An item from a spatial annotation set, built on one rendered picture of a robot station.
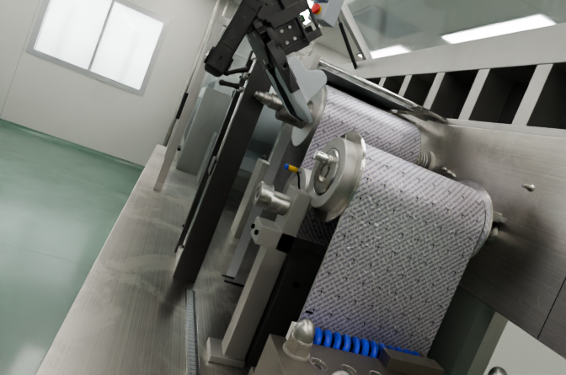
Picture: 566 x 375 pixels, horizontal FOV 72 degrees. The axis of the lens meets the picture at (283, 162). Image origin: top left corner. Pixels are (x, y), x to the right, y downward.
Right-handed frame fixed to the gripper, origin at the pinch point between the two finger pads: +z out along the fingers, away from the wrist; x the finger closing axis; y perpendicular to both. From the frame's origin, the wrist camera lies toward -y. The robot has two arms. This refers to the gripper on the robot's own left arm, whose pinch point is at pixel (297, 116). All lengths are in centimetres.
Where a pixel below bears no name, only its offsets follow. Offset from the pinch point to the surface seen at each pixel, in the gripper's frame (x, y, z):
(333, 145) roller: 1.8, 3.5, 7.1
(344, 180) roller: -4.9, 0.8, 10.4
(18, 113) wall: 551, -220, -87
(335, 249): -5.5, -4.9, 18.4
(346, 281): -5.5, -5.7, 24.0
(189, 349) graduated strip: 4.0, -32.3, 25.5
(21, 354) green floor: 117, -127, 53
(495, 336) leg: 8, 19, 64
